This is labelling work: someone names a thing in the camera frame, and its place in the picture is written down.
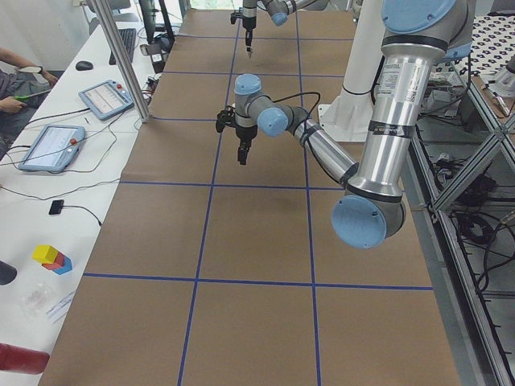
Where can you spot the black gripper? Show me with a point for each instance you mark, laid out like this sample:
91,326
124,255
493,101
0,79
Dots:
248,23
244,133

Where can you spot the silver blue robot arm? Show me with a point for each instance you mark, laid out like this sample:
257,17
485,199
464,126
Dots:
418,35
279,11

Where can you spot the black keyboard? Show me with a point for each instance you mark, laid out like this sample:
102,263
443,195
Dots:
128,37

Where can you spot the far teach pendant tablet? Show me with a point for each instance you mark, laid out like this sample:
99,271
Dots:
106,99

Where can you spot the teach pendant tablet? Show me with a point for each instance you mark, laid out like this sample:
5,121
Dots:
54,149
106,99

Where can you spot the black computer mouse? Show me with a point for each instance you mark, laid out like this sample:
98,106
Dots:
83,65

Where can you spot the near teach pendant tablet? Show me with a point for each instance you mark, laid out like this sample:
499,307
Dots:
54,149

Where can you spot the small black box device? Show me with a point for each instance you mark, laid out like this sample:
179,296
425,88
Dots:
56,207

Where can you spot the blue wooden block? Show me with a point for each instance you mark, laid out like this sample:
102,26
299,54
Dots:
65,268

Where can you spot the red wooden block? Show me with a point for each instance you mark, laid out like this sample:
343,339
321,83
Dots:
58,263

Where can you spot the yellow wooden block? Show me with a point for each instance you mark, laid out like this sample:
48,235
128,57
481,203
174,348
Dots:
45,254

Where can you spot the seated person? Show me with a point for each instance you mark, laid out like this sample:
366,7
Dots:
16,114

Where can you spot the clear plastic bag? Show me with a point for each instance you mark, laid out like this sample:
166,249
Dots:
37,300

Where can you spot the red cylinder bottle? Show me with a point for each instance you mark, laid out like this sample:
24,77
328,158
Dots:
23,360

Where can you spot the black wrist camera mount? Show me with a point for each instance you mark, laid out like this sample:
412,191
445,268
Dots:
226,118
235,16

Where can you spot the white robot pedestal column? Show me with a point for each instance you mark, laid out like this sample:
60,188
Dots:
347,118

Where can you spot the aluminium frame post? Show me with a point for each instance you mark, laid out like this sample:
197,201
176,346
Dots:
105,17

